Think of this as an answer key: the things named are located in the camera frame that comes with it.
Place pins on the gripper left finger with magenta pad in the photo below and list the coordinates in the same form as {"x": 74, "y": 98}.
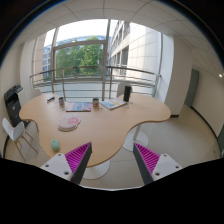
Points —
{"x": 70, "y": 166}

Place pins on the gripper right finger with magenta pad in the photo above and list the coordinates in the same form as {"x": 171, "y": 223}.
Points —
{"x": 153, "y": 166}

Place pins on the wavy wooden table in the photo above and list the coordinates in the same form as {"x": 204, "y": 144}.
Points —
{"x": 105, "y": 129}

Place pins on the colourful magazine on table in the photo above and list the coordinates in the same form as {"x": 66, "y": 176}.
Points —
{"x": 79, "y": 107}

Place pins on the white chair with wooden legs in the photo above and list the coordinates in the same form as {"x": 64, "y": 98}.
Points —
{"x": 16, "y": 133}

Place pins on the black sunglasses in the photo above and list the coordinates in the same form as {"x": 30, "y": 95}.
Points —
{"x": 50, "y": 99}

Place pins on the open light blue book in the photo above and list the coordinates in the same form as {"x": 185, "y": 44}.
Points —
{"x": 113, "y": 103}

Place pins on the green door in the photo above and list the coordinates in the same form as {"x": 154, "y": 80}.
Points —
{"x": 192, "y": 88}

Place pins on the black cylindrical speaker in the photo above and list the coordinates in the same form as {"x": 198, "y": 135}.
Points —
{"x": 127, "y": 92}

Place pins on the white chair at left rear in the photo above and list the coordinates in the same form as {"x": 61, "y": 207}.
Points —
{"x": 34, "y": 93}

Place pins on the white chair behind table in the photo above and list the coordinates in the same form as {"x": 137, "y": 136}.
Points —
{"x": 121, "y": 88}

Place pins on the black office printer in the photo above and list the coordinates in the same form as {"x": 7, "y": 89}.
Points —
{"x": 14, "y": 99}

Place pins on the metal balcony railing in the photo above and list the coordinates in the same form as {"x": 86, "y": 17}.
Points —
{"x": 77, "y": 83}

